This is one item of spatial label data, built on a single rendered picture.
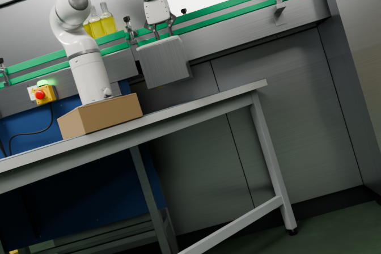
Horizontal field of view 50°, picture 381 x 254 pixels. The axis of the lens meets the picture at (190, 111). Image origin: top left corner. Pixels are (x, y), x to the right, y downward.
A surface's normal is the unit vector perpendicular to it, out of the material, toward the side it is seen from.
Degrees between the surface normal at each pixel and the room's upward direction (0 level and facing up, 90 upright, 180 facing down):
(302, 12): 90
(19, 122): 90
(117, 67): 90
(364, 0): 90
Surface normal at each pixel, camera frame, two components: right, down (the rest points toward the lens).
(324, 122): -0.07, 0.05
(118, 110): 0.57, -0.15
